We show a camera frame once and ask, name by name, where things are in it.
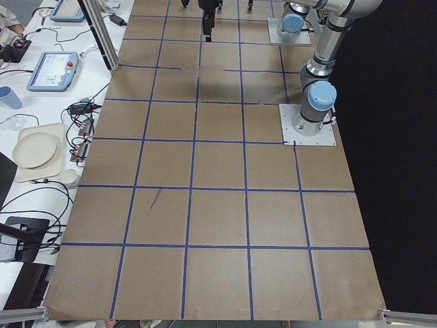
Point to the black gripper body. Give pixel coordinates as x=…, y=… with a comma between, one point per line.
x=207, y=5

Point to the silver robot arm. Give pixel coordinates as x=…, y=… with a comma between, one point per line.
x=319, y=94
x=292, y=21

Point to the black power adapter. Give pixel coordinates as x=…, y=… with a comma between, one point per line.
x=117, y=20

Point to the blue teach pendant far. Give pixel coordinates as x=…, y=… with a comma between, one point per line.
x=67, y=11

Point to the blue teach pendant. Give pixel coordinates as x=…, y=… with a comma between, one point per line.
x=54, y=72
x=67, y=11

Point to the blue teach pendant near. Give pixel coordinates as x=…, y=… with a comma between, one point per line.
x=54, y=72

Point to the white paper cup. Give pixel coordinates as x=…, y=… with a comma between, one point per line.
x=70, y=178

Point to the beige rectangular tray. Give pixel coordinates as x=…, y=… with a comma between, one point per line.
x=55, y=165

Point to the blue plastic cup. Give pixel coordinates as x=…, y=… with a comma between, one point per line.
x=10, y=98

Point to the beige round plate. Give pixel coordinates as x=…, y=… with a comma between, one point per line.
x=34, y=150

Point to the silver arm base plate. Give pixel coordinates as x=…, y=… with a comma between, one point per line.
x=277, y=36
x=297, y=131

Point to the aluminium frame post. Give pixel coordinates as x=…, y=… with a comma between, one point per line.
x=100, y=33

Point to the black camera stand base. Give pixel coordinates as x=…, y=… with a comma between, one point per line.
x=21, y=238

